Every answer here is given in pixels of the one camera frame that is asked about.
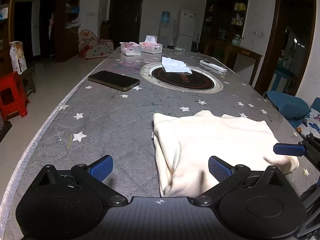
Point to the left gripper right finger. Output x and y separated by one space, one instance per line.
219 169

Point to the blue sofa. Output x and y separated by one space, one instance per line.
299 111

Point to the dark wooden side table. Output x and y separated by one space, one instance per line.
231 52

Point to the grey star-patterned tablecloth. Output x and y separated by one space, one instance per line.
52 196

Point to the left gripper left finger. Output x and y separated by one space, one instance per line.
101 168

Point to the round induction hotpot cooker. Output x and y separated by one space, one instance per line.
199 81

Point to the white refrigerator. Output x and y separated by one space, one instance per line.
185 27

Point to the crumpled white tissue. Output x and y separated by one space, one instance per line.
174 66

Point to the cream white garment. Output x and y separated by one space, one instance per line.
184 145

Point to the small item near fridge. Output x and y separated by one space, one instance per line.
179 49

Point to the blue cushion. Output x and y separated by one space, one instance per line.
280 101

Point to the water dispenser with bottle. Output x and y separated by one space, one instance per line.
165 30

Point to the butterfly patterned pillow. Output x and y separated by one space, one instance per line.
310 124

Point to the left pink tissue box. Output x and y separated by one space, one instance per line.
130 48

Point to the glass kettle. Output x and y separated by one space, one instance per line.
237 40

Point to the right pink tissue box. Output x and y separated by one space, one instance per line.
150 45

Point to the red plastic stool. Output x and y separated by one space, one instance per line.
13 96

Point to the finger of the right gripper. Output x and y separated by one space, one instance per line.
290 149

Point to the pink tissue box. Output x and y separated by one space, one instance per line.
130 48
150 45

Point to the polka dot play tent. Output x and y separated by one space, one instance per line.
91 47

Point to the black smartphone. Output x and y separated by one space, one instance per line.
113 80

